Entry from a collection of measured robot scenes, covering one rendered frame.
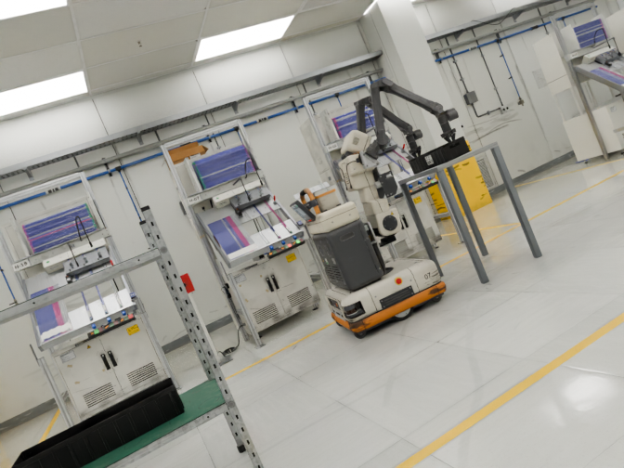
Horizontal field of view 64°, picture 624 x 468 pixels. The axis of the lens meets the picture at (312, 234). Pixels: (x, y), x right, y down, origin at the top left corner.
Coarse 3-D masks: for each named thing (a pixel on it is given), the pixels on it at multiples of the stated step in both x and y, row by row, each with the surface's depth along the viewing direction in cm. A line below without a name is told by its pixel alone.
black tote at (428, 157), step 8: (448, 144) 322; (456, 144) 322; (464, 144) 324; (432, 152) 336; (440, 152) 325; (448, 152) 321; (456, 152) 322; (464, 152) 323; (416, 160) 363; (424, 160) 350; (432, 160) 340; (440, 160) 329; (448, 160) 321; (416, 168) 369; (424, 168) 356
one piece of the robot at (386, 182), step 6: (378, 168) 331; (378, 174) 332; (384, 174) 330; (390, 174) 330; (378, 180) 349; (384, 180) 330; (390, 180) 330; (378, 186) 330; (384, 186) 329; (390, 186) 330; (396, 186) 331; (378, 192) 355; (384, 192) 329; (390, 192) 330
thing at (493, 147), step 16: (496, 144) 321; (496, 160) 323; (416, 176) 346; (448, 192) 314; (512, 192) 322; (464, 208) 387; (416, 224) 381; (464, 224) 315; (528, 224) 323; (464, 240) 318; (480, 240) 388; (528, 240) 325; (432, 256) 381; (480, 272) 316
